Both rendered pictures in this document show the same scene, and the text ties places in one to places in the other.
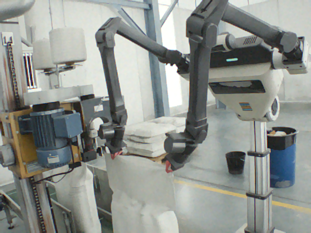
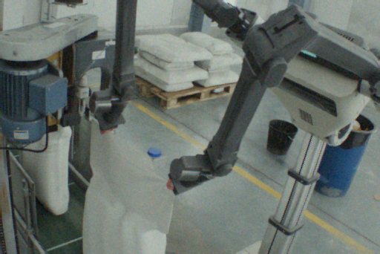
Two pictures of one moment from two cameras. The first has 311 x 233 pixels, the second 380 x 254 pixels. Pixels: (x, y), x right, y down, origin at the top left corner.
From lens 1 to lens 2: 0.31 m
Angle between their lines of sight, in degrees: 18
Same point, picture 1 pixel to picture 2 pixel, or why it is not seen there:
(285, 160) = (345, 163)
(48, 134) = (19, 101)
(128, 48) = not seen: outside the picture
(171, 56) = (223, 16)
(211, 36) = (274, 76)
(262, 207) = (283, 243)
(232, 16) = (318, 47)
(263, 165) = (303, 194)
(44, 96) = (23, 51)
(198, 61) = (247, 93)
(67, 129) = (46, 104)
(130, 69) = not seen: outside the picture
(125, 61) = not seen: outside the picture
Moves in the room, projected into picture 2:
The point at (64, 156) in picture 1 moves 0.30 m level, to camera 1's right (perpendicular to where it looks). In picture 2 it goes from (36, 132) to (130, 149)
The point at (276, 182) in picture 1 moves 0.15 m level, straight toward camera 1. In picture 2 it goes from (323, 186) to (320, 194)
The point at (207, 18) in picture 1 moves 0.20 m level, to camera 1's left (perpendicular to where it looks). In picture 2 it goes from (277, 50) to (168, 31)
